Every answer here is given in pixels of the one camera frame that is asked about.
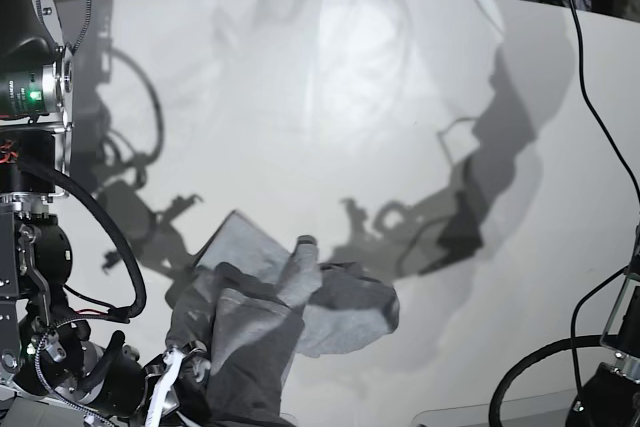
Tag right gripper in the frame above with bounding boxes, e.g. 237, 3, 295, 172
136, 341, 210, 426

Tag grey t-shirt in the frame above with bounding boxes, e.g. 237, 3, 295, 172
165, 211, 400, 426

